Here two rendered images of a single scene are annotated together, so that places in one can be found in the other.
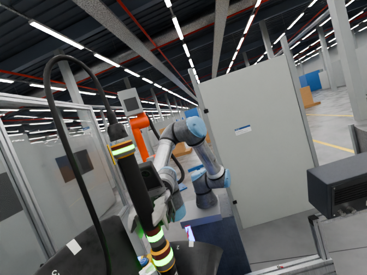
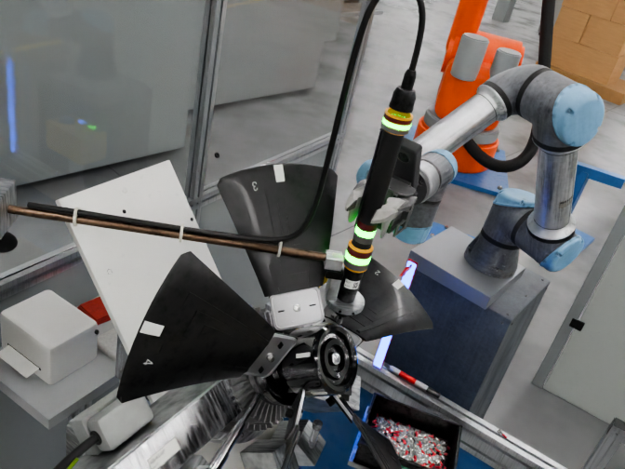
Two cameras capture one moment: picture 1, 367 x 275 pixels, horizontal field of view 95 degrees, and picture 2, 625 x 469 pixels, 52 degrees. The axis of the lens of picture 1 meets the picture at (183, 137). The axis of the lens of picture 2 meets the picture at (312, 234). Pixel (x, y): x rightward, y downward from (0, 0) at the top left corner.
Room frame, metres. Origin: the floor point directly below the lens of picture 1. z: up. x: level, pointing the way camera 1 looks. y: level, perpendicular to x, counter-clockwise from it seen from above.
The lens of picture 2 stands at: (-0.54, -0.16, 1.94)
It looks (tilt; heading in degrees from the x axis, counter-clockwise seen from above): 31 degrees down; 23
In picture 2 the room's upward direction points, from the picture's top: 13 degrees clockwise
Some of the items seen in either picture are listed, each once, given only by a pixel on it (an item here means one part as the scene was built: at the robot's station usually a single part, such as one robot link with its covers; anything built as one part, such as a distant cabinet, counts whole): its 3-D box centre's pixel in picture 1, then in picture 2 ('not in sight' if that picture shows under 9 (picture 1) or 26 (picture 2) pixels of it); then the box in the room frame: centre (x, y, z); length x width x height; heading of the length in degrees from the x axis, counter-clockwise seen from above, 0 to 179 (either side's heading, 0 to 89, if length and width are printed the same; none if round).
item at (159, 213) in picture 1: (163, 217); (384, 222); (0.35, 0.10, 1.44); 0.09 x 0.03 x 0.06; 7
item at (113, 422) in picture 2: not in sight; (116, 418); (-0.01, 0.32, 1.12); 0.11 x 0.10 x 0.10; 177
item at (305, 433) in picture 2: not in sight; (297, 442); (0.31, 0.13, 0.91); 0.12 x 0.08 x 0.12; 87
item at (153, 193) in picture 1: (159, 200); (396, 198); (0.46, 0.12, 1.44); 0.12 x 0.08 x 0.09; 177
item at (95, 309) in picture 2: not in sight; (99, 309); (0.38, 0.74, 0.87); 0.08 x 0.08 x 0.02; 77
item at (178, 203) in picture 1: (170, 203); (411, 210); (0.62, 0.13, 1.34); 0.11 x 0.08 x 0.11; 61
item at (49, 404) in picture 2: not in sight; (80, 352); (0.26, 0.68, 0.84); 0.36 x 0.24 x 0.03; 177
